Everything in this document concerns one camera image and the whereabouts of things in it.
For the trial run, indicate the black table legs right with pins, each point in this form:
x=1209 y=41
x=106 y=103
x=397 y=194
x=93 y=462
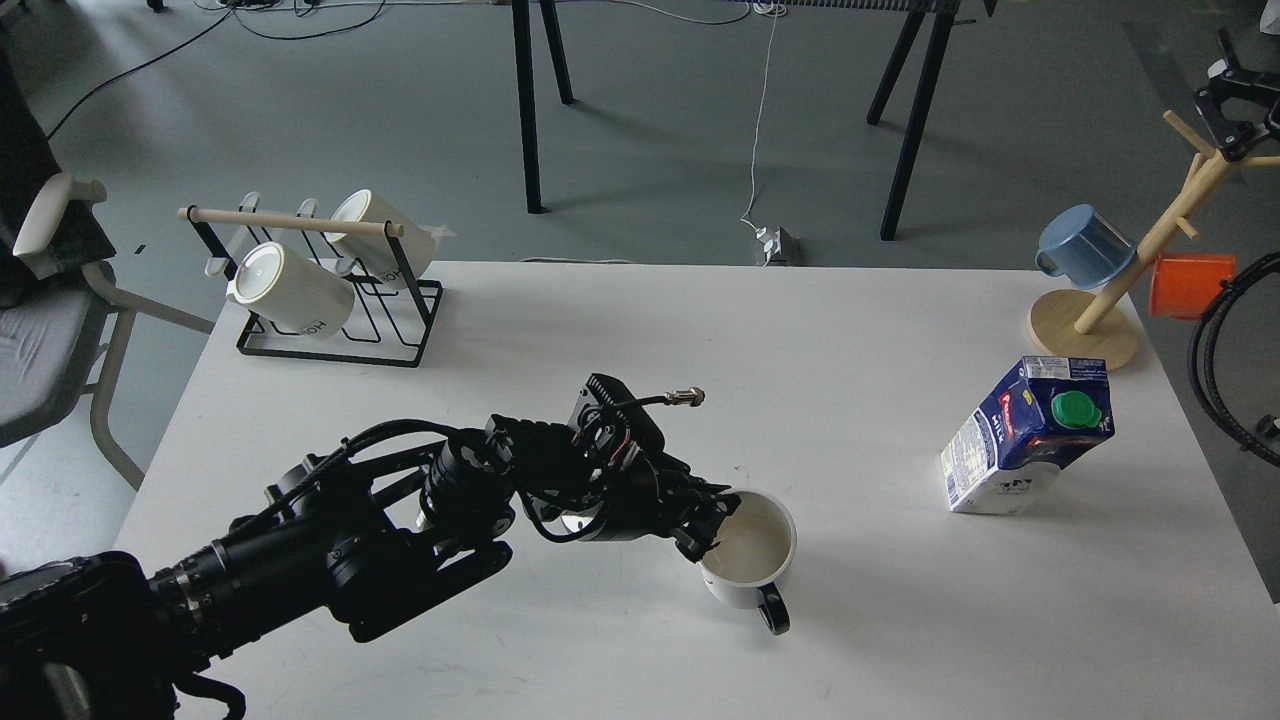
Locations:
x=944 y=20

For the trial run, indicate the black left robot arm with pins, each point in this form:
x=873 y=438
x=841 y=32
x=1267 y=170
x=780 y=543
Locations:
x=397 y=520

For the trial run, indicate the black wire mug rack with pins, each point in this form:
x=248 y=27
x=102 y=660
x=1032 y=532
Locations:
x=386 y=327

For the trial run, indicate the white mug rear on rack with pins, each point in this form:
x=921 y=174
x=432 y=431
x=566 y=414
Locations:
x=418 y=244

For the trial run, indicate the white mug front on rack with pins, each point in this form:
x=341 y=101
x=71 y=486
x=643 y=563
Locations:
x=293 y=292

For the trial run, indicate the white mug with black handle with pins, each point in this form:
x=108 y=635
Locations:
x=748 y=567

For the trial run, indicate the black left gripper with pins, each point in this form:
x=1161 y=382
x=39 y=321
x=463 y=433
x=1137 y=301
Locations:
x=605 y=475

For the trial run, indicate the orange cup on tree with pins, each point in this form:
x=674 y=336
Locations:
x=1184 y=283

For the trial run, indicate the black table legs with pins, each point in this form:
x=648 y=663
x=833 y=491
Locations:
x=520 y=16
x=944 y=20

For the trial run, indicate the blue and white milk carton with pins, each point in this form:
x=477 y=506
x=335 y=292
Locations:
x=1041 y=417

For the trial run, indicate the blue cup on tree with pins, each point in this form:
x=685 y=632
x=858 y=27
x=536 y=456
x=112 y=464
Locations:
x=1081 y=245

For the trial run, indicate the wooden mug tree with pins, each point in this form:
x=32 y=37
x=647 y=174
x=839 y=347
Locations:
x=1086 y=323

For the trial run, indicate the black table legs left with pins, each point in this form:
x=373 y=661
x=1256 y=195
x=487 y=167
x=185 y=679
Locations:
x=520 y=16

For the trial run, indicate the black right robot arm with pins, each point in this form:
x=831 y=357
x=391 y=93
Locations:
x=1239 y=108

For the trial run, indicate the white mug on rack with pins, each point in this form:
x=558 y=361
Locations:
x=293 y=292
x=418 y=244

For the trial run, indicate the grey power plug on floor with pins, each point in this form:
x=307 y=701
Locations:
x=776 y=247

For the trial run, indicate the grey office chair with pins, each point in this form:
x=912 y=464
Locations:
x=65 y=324

